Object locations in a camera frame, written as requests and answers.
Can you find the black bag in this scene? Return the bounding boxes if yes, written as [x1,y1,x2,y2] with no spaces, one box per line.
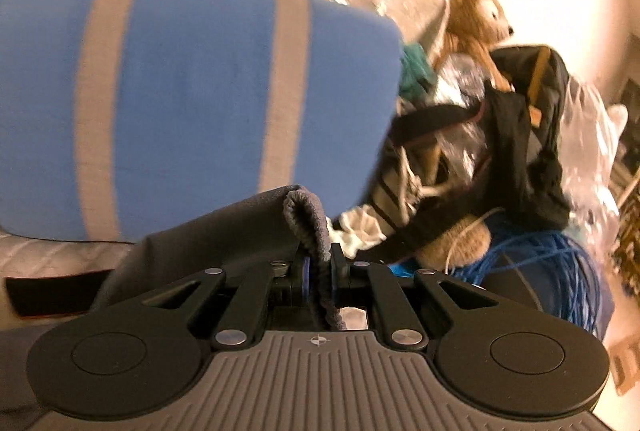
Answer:
[360,44,573,262]

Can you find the blue cable coil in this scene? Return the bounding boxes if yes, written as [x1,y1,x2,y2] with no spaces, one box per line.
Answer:
[390,231,608,342]

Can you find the clear plastic bag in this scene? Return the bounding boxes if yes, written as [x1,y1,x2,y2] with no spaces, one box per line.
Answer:
[557,76,631,257]

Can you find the brown teddy bear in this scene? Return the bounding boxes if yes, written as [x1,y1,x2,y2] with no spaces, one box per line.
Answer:
[415,0,517,271]

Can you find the black white striped cloth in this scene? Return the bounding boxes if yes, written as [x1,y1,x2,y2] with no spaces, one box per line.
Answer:
[370,146,453,237]

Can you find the blue grey-striped pillow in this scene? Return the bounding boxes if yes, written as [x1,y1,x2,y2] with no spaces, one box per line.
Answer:
[0,0,405,243]

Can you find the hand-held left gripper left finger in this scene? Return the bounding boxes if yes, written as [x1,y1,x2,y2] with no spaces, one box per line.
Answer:
[125,245,315,352]

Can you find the teal cloth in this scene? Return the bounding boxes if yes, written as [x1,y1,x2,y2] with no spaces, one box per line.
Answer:
[400,44,438,102]

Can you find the grey fleece garment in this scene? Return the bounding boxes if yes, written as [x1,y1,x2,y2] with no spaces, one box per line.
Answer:
[0,184,348,422]

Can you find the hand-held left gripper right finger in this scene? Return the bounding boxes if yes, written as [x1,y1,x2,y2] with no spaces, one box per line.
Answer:
[327,242,506,352]

